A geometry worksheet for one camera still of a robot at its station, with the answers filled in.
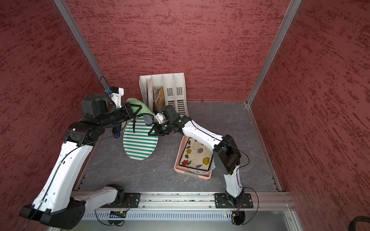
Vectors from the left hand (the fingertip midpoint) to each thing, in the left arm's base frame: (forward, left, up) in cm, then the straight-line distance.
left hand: (140, 110), depth 64 cm
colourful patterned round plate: (-17, -28, -33) cm, 47 cm away
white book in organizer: (+27, +4, -15) cm, 31 cm away
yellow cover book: (+39, +1, -32) cm, 51 cm away
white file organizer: (+46, -9, -23) cm, 52 cm away
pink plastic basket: (-16, -19, -32) cm, 41 cm away
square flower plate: (-7, -27, -34) cm, 44 cm away
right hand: (-2, -1, -19) cm, 19 cm away
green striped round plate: (-6, +5, -23) cm, 24 cm away
